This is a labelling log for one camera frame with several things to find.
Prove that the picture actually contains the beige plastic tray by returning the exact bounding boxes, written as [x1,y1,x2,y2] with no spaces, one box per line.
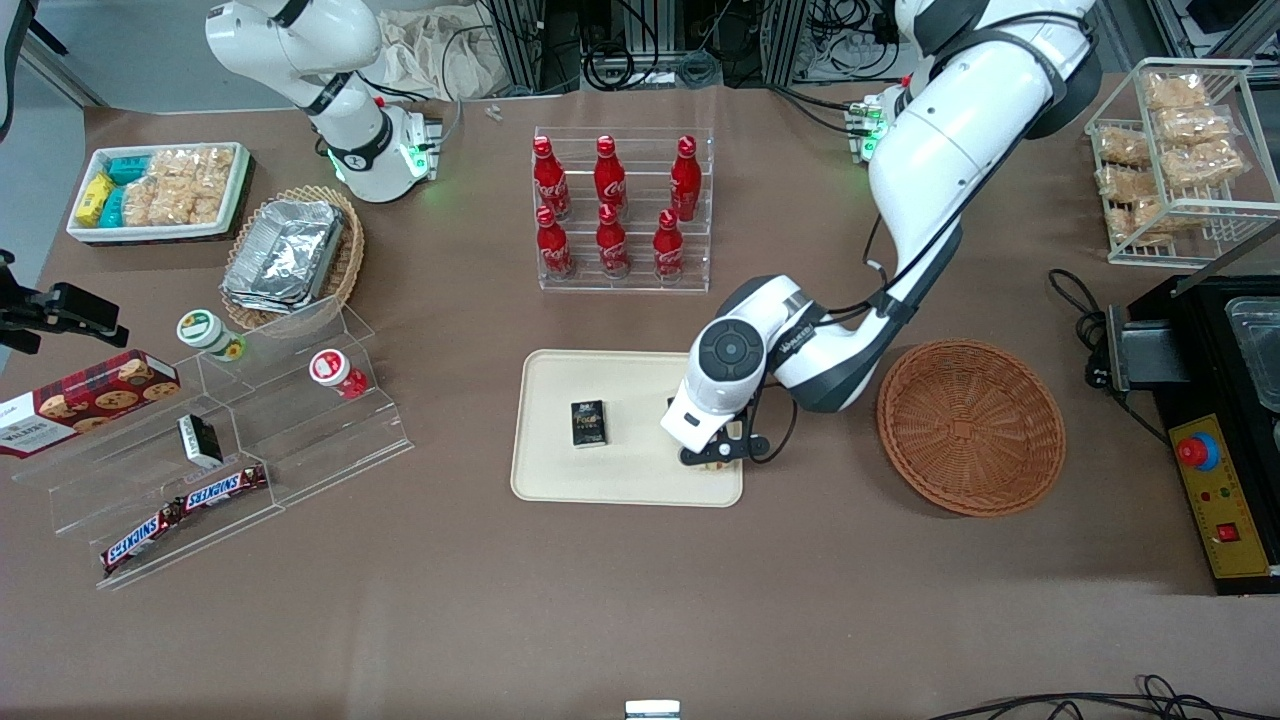
[510,349,745,509]

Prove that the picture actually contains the round brown wicker basket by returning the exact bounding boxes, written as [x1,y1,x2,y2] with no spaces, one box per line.
[877,340,1067,518]

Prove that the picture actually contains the oval wicker basket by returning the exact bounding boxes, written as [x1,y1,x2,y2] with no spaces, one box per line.
[220,184,367,333]

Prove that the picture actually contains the small black box gold print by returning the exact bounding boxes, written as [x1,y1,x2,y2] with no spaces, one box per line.
[571,400,610,449]

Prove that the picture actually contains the clear acrylic bottle rack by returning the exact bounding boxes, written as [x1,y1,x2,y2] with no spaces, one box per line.
[532,126,715,294]

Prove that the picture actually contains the red cola bottle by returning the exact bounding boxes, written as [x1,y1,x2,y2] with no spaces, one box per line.
[594,135,629,217]
[653,209,687,285]
[533,136,572,222]
[536,206,577,282]
[670,135,703,224]
[596,204,632,279]

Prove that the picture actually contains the red lid cup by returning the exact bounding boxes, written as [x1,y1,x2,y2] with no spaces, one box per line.
[308,348,370,400]

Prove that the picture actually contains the clear acrylic step display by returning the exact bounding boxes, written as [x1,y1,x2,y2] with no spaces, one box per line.
[10,294,416,592]

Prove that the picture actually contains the clear bag fried snacks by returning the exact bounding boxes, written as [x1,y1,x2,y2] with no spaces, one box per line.
[1124,196,1202,245]
[1094,127,1154,168]
[1162,139,1249,192]
[1154,107,1234,148]
[1096,164,1152,205]
[1144,71,1212,112]

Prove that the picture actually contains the black appliance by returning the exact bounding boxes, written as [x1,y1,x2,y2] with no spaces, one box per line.
[1104,274,1280,597]

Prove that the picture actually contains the stacked aluminium foil containers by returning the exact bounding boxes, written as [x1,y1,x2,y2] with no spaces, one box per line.
[221,199,347,315]

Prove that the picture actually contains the beige crumpled cloth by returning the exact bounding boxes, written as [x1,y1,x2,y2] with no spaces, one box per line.
[374,8,503,102]

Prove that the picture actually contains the yellow control box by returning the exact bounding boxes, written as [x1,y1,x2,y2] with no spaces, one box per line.
[1167,412,1277,581]

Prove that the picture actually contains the snickers chocolate bar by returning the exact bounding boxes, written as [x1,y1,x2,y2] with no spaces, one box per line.
[175,464,270,514]
[100,500,187,577]

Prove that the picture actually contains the small black white box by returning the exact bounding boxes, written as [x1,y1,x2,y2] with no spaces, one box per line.
[177,413,225,470]

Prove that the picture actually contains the green lid cup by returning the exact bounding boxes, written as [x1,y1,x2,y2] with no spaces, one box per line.
[177,309,249,364]

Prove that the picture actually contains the clear bag rice crackers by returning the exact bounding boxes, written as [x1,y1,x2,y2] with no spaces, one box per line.
[148,146,237,193]
[121,180,227,228]

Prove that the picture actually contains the white rectangular bin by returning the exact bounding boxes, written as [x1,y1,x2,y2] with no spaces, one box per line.
[66,141,252,246]

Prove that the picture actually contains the red cookie box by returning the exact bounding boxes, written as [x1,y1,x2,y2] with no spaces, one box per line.
[0,349,182,460]

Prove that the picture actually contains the yellow snack packet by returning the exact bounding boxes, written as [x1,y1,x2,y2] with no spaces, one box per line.
[74,171,117,229]

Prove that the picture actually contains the coiled black cable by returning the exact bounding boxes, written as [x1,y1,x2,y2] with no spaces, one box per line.
[583,40,663,93]

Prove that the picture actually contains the black appliance power cable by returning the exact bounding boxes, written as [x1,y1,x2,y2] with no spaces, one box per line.
[1047,267,1171,447]

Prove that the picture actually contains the black floor cables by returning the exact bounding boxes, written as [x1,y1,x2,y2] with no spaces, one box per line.
[928,674,1280,720]

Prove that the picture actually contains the white wire basket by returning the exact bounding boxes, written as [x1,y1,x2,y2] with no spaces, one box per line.
[1085,56,1280,267]

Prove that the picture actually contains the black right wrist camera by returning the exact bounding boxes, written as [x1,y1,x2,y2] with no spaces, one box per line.
[0,282,131,357]

